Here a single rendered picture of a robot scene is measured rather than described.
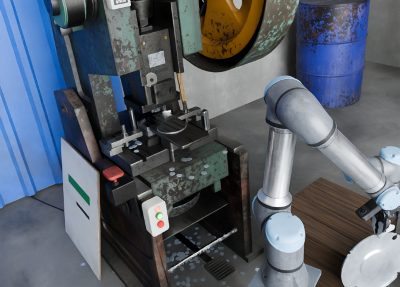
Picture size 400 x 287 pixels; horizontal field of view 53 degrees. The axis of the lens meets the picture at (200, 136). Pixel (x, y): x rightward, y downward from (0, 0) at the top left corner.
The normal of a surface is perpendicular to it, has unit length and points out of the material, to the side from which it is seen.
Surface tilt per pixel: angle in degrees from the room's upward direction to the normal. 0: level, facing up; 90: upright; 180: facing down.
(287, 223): 8
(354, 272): 87
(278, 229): 8
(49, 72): 90
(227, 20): 90
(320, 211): 0
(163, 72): 90
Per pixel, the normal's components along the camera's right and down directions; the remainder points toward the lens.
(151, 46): 0.61, 0.32
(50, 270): -0.09, -0.88
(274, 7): 0.61, 0.52
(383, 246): 0.25, 0.38
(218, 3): -0.79, 0.35
